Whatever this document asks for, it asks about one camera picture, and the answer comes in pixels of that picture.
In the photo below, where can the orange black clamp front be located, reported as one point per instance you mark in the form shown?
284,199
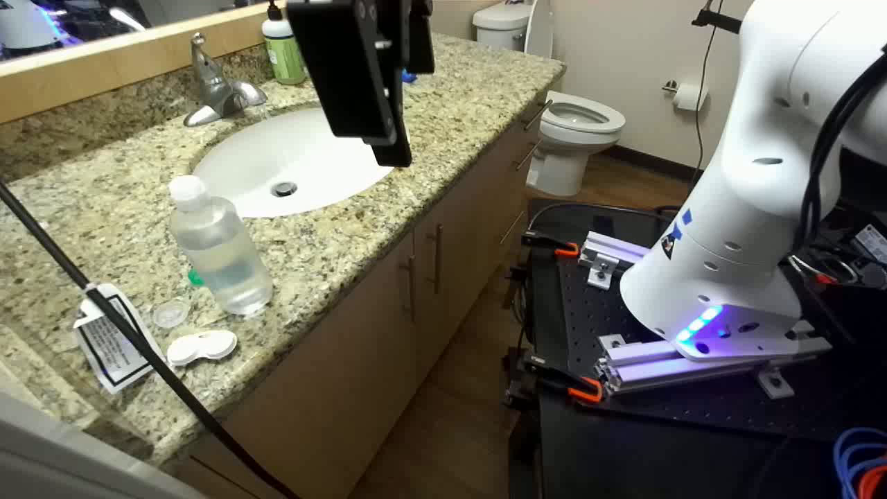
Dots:
571,386

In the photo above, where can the clear round lid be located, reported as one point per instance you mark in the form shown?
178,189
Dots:
169,314

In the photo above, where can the wooden vanity cabinet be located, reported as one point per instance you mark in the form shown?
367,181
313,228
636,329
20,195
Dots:
367,296

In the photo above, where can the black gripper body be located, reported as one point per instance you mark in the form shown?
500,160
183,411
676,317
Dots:
349,44

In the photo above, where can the orange black clamp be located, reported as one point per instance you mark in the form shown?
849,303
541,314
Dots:
571,386
557,246

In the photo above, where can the white toilet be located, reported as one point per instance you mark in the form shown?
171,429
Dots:
571,128

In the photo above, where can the white oval sink basin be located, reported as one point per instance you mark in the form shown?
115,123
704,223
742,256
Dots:
289,164

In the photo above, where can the chrome sink faucet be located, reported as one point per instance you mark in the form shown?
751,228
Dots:
219,95

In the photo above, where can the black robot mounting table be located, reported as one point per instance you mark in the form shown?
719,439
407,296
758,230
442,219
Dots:
676,426

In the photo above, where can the wood framed mirror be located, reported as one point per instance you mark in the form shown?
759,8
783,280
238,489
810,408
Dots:
65,74

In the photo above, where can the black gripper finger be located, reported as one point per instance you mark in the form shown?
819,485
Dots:
395,146

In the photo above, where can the toilet paper roll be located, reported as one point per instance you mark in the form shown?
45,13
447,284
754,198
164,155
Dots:
686,98

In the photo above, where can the clear plastic bottle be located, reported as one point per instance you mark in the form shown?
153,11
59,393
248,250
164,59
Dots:
219,246

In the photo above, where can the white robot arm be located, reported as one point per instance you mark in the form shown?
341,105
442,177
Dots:
810,84

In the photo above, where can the green soap dispenser bottle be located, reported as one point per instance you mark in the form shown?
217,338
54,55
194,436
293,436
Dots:
281,48

